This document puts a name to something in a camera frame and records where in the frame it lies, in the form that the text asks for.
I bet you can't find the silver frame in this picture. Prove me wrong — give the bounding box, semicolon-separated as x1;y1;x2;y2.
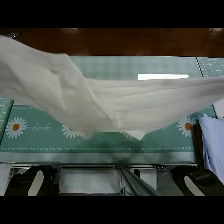
0;161;201;197

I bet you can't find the light blue garment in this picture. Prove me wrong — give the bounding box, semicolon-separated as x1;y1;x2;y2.
198;113;224;186

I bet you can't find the white T-shirt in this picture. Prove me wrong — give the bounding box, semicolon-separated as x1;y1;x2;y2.
0;35;224;141

